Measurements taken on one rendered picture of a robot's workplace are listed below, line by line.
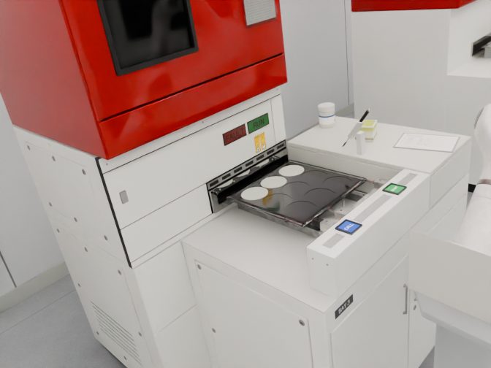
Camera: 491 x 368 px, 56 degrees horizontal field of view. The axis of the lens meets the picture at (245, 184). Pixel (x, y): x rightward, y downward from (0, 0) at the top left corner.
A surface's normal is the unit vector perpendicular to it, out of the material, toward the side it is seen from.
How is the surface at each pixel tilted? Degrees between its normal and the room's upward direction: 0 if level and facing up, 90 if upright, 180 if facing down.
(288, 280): 0
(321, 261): 90
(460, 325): 0
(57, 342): 0
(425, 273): 90
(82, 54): 90
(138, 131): 90
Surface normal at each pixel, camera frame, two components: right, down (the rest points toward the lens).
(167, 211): 0.71, 0.22
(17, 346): -0.14, -0.89
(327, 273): -0.69, 0.41
